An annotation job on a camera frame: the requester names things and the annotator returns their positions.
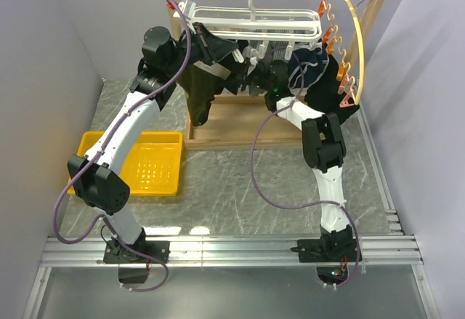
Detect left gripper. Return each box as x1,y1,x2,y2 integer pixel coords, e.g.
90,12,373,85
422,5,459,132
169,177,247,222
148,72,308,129
166,23,240,77

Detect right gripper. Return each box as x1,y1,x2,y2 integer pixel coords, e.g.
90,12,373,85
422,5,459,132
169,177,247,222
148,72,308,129
217,59,273,97

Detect white clip hanger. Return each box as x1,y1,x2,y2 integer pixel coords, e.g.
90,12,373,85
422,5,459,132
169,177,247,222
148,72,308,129
187,0,323,59

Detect olive green underwear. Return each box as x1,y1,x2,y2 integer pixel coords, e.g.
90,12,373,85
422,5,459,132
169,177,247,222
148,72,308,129
177,61,231,126

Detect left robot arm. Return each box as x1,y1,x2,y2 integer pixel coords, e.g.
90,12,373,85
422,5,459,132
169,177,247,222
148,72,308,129
68,23,239,262

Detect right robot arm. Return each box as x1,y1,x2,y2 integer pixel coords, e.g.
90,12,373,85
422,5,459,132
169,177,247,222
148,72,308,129
225,57,357,261

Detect navy blue hanging underwear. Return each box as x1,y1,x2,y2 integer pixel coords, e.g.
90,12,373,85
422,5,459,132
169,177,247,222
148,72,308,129
288,42,329,89

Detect yellow curved clip hanger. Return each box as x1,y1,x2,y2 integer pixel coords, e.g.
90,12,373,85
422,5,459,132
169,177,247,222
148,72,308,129
316,0,365,108

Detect black hanging shorts left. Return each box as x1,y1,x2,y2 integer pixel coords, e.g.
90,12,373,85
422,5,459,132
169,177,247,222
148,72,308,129
215,40,250,95

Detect black hanging shorts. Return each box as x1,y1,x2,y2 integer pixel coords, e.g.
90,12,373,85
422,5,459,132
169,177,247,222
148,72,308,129
304,55,360,124
215,40,250,95

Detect wooden drying rack stand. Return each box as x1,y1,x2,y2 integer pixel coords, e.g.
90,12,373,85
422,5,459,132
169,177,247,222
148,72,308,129
185,0,384,150

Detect striped hanging garment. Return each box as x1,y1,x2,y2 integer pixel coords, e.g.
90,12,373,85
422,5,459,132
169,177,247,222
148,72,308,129
262,41,289,63

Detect black hanging shorts right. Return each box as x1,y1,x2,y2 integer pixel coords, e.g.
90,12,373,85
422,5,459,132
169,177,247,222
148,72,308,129
304,55,360,124

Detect yellow plastic tray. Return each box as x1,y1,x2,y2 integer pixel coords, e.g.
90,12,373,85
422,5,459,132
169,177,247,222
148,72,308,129
66,132,183,211

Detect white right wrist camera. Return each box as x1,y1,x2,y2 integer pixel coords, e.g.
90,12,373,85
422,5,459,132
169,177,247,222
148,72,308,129
242,46,262,66

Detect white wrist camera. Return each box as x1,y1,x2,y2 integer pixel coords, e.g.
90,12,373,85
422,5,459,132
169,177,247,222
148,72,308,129
242,46,262,66
166,0,197,21

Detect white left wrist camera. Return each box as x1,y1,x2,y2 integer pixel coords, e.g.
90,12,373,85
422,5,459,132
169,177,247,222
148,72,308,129
166,0,197,21

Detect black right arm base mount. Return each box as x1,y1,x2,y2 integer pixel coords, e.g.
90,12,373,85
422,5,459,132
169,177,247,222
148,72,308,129
290,235,362,288

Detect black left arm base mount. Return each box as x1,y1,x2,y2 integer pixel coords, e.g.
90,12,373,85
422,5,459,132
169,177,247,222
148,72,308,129
103,239,170,292

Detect aluminium table edge rail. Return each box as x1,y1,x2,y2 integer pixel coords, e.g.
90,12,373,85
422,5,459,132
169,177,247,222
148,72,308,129
24,203,427,318

